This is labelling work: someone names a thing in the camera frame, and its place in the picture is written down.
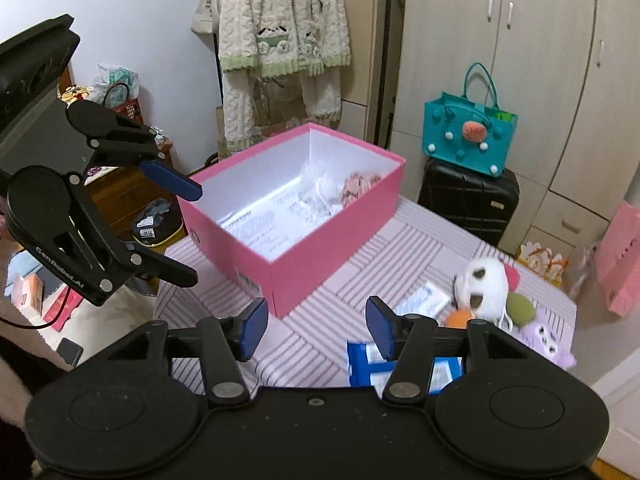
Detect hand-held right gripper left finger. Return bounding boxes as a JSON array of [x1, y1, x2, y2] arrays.
[[106, 297, 270, 407]]

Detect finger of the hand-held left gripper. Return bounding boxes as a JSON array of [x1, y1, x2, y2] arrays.
[[92, 115, 203, 202], [67, 176, 198, 288]]

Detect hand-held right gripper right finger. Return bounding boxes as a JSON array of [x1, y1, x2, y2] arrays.
[[365, 296, 540, 406]]

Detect blue wipes packet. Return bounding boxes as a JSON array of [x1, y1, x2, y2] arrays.
[[346, 340, 463, 396]]

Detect white tissue pack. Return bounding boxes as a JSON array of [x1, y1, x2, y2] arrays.
[[395, 280, 451, 318]]

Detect orange felt ball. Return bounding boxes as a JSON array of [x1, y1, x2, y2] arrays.
[[444, 307, 476, 331]]

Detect pink cardboard box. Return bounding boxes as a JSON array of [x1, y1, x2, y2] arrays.
[[177, 122, 405, 318]]

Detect white panda plush toy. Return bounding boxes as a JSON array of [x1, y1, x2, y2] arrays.
[[452, 256, 511, 331]]

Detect green felt ball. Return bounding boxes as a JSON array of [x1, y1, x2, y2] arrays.
[[506, 292, 536, 328]]

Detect purple plush toy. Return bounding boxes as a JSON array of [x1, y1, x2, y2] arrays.
[[517, 310, 577, 371]]

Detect black yellow bag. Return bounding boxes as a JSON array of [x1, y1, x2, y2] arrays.
[[131, 200, 188, 257]]

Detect wooden nightstand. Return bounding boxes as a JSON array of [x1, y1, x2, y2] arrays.
[[57, 67, 176, 226]]

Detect striped tablecloth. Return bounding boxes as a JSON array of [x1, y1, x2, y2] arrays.
[[152, 195, 578, 391]]

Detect white green plastic bag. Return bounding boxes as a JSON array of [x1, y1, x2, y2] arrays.
[[92, 63, 140, 106]]

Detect black clothes rack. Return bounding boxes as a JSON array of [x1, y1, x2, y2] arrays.
[[187, 0, 396, 161]]

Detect red flat box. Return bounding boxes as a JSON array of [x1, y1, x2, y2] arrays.
[[44, 285, 84, 332]]

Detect black phone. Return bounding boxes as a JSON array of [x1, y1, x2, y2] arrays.
[[56, 338, 84, 367]]

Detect orange small box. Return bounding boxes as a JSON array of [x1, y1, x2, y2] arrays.
[[12, 275, 47, 312]]

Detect pink knitted item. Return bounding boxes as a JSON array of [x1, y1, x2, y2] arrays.
[[340, 172, 383, 207]]

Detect clear plastic bag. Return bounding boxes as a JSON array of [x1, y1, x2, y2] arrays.
[[300, 170, 346, 222]]

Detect black suitcase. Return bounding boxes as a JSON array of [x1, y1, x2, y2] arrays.
[[417, 157, 521, 248]]

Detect cream canvas tote bag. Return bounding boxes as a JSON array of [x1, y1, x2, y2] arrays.
[[190, 0, 221, 36]]

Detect orange patterned gift bag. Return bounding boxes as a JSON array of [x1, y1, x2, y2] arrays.
[[517, 242, 569, 286]]

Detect cream knitted cardigan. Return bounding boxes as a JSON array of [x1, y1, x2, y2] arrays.
[[217, 0, 352, 156]]

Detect teal felt handbag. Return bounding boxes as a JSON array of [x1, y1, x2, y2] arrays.
[[422, 62, 518, 178]]

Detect beige wooden panel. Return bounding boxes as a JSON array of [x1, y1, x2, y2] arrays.
[[341, 0, 388, 108]]

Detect pink shopping bag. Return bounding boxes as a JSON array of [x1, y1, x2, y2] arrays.
[[595, 200, 640, 317]]

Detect beige wardrobe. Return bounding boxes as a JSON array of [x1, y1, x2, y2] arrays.
[[392, 0, 640, 281]]

